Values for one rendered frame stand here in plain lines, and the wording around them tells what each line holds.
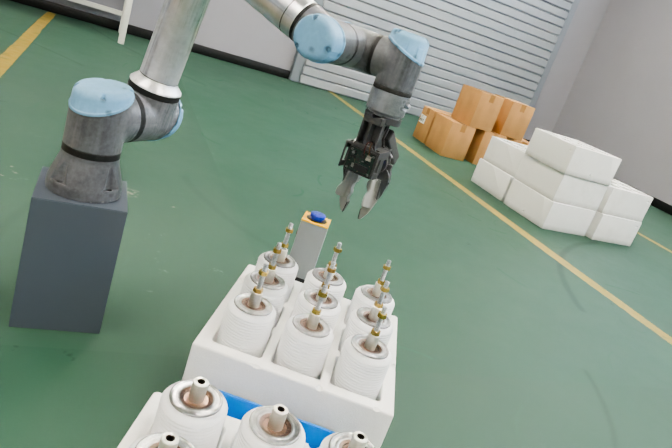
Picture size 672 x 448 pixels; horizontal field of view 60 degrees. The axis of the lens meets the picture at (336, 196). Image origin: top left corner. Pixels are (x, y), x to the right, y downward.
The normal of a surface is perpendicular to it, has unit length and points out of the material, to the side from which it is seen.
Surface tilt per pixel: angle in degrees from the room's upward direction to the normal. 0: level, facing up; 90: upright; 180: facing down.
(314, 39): 90
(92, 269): 90
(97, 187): 72
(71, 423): 0
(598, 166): 90
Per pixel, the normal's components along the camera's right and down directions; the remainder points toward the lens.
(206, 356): -0.12, 0.26
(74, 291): 0.32, 0.38
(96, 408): 0.31, -0.91
